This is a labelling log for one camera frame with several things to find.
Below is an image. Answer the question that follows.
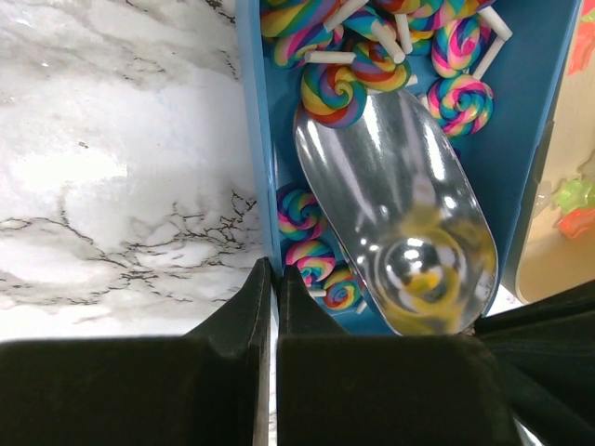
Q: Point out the silver metal scoop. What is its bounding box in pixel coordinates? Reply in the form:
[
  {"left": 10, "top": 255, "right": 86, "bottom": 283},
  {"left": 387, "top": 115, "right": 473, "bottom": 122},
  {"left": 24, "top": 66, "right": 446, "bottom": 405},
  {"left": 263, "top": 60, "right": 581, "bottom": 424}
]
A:
[{"left": 294, "top": 90, "right": 498, "bottom": 335}]

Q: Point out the blue tray of striped candies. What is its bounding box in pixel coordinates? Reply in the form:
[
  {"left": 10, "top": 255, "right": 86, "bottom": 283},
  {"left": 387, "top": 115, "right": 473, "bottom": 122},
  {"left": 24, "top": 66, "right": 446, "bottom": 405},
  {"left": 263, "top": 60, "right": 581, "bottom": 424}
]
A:
[{"left": 236, "top": 1, "right": 579, "bottom": 334}]

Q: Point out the pastel swirl lollipop left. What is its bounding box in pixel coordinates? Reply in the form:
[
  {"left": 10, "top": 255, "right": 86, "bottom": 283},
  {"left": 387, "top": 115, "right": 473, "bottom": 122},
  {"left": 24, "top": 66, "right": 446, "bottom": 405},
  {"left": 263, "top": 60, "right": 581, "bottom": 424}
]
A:
[{"left": 277, "top": 184, "right": 327, "bottom": 242}]

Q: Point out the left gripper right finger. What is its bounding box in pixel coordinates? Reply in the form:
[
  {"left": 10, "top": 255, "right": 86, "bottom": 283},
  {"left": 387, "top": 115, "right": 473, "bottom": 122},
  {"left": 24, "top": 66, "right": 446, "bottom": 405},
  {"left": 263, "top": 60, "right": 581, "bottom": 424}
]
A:
[{"left": 276, "top": 267, "right": 521, "bottom": 445}]

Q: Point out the rainbow swirl lollipop by scoop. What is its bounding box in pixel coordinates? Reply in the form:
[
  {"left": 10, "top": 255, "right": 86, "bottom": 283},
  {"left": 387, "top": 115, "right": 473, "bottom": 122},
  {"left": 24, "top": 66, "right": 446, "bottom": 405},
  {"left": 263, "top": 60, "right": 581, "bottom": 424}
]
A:
[{"left": 300, "top": 64, "right": 367, "bottom": 128}]

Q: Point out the pastel swirl lollipop lower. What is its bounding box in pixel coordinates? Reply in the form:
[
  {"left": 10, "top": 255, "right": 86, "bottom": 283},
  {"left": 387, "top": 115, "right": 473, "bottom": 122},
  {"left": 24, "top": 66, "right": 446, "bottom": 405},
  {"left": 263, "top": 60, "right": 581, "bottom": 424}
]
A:
[{"left": 284, "top": 239, "right": 336, "bottom": 286}]

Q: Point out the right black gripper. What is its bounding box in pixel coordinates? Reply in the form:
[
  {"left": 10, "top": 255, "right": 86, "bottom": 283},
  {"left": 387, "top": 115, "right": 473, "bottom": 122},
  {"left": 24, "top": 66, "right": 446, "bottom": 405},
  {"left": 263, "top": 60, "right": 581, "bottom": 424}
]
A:
[{"left": 475, "top": 282, "right": 594, "bottom": 445}]

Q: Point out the rainbow swirl lollipop bottom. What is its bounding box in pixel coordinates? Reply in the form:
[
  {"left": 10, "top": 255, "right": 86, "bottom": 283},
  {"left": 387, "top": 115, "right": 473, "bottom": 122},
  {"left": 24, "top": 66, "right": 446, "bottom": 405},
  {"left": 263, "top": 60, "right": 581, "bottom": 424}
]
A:
[{"left": 308, "top": 265, "right": 364, "bottom": 313}]

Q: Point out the beige tray of gummy candies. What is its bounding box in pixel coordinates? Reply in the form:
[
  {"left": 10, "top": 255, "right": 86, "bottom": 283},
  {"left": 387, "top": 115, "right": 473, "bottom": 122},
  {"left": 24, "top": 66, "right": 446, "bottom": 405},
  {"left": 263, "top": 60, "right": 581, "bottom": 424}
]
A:
[{"left": 515, "top": 1, "right": 594, "bottom": 303}]

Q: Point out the pastel swirl lollipop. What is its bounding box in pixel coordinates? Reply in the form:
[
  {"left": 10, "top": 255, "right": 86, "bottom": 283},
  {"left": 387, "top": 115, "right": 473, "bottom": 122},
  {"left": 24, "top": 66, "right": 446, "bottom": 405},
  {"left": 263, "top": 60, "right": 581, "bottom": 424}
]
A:
[
  {"left": 284, "top": 239, "right": 336, "bottom": 286},
  {"left": 427, "top": 74, "right": 494, "bottom": 137},
  {"left": 277, "top": 184, "right": 327, "bottom": 242}
]

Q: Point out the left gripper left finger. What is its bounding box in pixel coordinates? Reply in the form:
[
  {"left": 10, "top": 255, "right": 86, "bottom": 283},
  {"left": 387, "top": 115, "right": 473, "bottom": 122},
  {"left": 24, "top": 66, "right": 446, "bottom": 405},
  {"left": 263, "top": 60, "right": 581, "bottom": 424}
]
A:
[{"left": 1, "top": 258, "right": 271, "bottom": 445}]

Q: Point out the pastel swirl lollipop right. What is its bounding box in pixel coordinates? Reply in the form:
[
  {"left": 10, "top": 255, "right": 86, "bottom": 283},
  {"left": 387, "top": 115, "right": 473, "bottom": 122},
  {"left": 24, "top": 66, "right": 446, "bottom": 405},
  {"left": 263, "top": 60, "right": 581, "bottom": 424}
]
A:
[{"left": 427, "top": 74, "right": 494, "bottom": 137}]

